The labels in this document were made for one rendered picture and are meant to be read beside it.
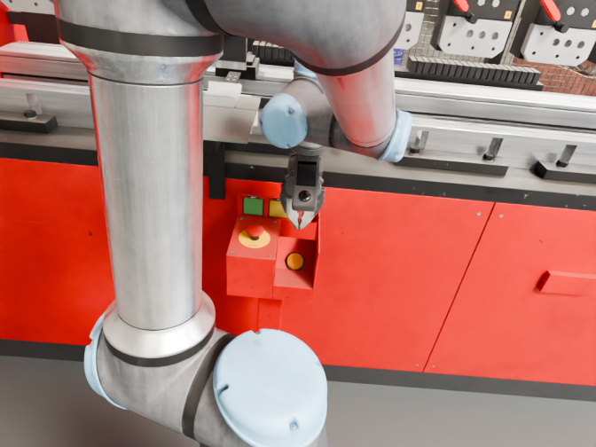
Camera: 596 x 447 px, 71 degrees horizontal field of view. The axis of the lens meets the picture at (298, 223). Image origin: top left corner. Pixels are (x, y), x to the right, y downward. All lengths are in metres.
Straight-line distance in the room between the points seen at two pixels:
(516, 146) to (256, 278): 0.78
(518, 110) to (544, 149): 0.25
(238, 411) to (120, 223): 0.20
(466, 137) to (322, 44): 0.95
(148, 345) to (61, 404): 1.28
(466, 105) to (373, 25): 1.18
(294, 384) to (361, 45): 0.31
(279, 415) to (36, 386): 1.43
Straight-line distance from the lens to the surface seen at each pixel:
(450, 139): 1.21
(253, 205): 1.01
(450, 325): 1.49
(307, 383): 0.45
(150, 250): 0.38
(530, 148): 1.30
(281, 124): 0.63
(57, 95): 1.29
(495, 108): 1.50
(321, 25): 0.28
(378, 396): 1.67
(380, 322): 1.42
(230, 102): 1.05
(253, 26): 0.28
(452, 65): 1.57
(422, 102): 1.42
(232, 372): 0.44
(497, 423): 1.78
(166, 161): 0.35
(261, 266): 0.92
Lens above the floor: 1.37
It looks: 35 degrees down
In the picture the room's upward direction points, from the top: 6 degrees clockwise
